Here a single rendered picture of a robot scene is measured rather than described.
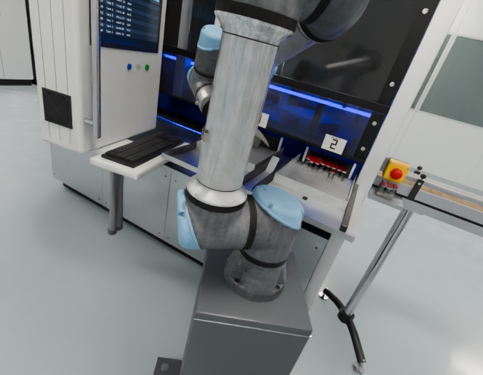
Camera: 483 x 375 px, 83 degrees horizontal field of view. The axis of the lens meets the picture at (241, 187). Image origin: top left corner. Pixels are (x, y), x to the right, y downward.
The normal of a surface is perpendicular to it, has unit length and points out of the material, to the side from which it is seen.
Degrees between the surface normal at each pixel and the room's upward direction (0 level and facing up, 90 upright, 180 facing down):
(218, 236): 92
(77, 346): 0
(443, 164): 90
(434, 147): 90
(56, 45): 90
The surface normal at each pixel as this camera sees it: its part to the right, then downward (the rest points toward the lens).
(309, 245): -0.44, 0.31
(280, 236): 0.25, 0.48
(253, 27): -0.22, 0.93
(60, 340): 0.22, -0.87
